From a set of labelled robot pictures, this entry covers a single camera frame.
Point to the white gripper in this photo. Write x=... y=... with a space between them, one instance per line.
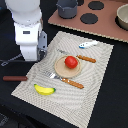
x=32 y=40

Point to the red toy tomato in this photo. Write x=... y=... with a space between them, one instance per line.
x=71 y=62

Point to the brown toy sausage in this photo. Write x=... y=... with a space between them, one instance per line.
x=15 y=78

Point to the yellow toy banana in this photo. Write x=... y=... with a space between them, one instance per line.
x=43 y=90

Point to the white toy fish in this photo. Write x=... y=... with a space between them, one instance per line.
x=86 y=45

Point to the grey frying pan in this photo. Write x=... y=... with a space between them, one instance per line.
x=14 y=59

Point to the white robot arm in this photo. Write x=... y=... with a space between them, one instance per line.
x=25 y=12

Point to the tan round plate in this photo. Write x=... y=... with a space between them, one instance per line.
x=62 y=70

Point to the grey toy pot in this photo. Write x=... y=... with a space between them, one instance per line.
x=67 y=9

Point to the beige woven placemat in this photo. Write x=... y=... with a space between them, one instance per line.
x=67 y=102

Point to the beige bowl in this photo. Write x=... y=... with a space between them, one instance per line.
x=122 y=14

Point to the fork with orange handle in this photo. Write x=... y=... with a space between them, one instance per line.
x=66 y=80

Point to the knife with orange handle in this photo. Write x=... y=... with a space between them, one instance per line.
x=78 y=56

